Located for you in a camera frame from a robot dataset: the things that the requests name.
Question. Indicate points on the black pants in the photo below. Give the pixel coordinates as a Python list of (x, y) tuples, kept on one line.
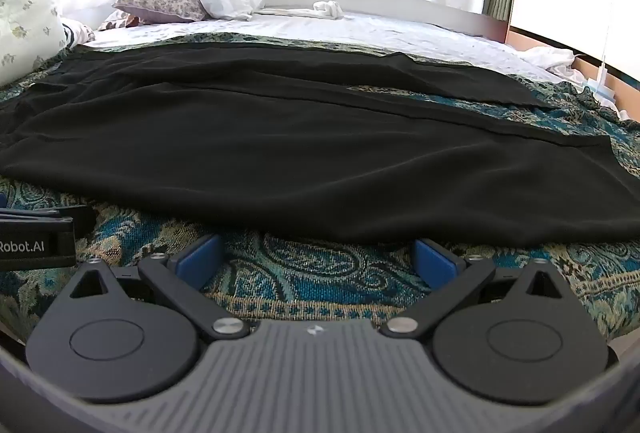
[(300, 153)]

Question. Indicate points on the floral white pillow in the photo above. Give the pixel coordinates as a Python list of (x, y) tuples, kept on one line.
[(25, 23)]

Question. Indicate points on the striped cloth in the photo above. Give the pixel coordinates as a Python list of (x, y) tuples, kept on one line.
[(77, 33)]

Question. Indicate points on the white crumpled cloth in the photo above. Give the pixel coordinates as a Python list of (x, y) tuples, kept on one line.
[(327, 9)]

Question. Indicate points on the wooden bed frame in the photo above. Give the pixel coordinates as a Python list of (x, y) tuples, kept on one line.
[(530, 40)]

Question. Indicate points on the light blue round container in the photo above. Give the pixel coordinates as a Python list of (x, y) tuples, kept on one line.
[(600, 85)]

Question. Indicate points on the grey bed rail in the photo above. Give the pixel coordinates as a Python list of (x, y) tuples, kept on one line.
[(425, 10)]

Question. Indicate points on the white rumpled cloth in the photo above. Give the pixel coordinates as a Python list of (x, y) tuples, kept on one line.
[(555, 58)]

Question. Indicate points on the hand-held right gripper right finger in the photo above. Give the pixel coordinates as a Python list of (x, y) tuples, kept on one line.
[(435, 260)]

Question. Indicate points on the teal paisley blanket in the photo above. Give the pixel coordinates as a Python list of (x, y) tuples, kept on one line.
[(310, 273)]

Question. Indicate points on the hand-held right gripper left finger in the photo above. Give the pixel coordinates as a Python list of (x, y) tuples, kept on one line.
[(200, 260)]

